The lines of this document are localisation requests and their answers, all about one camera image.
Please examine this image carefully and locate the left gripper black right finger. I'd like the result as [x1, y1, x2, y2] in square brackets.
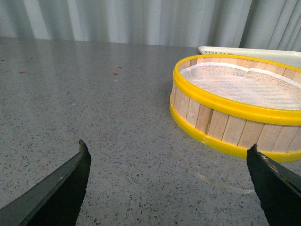
[246, 144, 301, 226]

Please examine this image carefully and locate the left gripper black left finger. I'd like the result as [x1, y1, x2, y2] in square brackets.
[0, 140, 91, 226]

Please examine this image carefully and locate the cream plastic tray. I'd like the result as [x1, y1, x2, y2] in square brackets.
[198, 46, 301, 69]

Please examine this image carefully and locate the wooden steamer with yellow rims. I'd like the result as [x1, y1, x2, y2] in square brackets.
[170, 54, 301, 162]

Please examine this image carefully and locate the white steamer cloth liner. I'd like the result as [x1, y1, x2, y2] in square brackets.
[180, 62, 301, 110]

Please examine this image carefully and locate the grey pleated curtain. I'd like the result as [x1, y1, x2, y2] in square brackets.
[0, 0, 301, 51]

